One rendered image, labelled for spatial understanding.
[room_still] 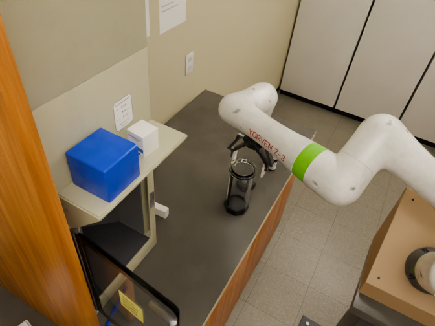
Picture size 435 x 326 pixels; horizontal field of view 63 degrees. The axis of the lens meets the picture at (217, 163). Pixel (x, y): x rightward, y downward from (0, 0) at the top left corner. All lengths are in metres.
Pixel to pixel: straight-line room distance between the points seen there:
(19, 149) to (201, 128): 1.38
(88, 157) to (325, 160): 0.59
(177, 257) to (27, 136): 0.89
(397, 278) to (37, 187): 1.13
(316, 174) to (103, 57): 0.59
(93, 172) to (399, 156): 0.74
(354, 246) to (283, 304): 0.73
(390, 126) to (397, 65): 2.68
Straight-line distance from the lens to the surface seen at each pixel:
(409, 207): 1.38
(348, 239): 2.82
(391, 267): 1.37
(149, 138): 0.82
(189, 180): 1.58
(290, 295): 2.42
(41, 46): 0.65
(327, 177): 0.97
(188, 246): 1.37
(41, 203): 0.64
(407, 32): 3.57
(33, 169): 0.59
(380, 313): 1.42
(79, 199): 0.78
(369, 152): 0.99
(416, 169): 1.05
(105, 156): 0.72
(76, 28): 0.69
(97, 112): 0.79
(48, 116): 0.70
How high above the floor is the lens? 2.08
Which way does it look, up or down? 43 degrees down
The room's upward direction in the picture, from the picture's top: 7 degrees clockwise
